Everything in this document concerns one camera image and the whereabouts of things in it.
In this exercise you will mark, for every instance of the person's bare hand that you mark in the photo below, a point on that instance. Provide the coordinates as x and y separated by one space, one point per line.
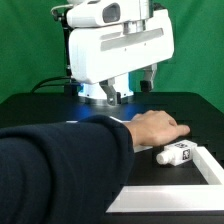
155 128

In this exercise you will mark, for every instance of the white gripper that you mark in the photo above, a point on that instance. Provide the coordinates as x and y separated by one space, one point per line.
98 54

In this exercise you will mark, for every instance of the dark blue sleeved forearm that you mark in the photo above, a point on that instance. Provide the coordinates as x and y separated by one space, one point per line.
63 173

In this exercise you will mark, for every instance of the white obstacle frame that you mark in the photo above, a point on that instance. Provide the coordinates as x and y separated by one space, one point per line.
177 198

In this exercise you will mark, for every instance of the green backdrop curtain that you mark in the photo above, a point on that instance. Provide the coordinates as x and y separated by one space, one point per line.
32 47

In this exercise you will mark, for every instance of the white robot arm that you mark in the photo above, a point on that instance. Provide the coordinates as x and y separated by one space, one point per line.
131 14

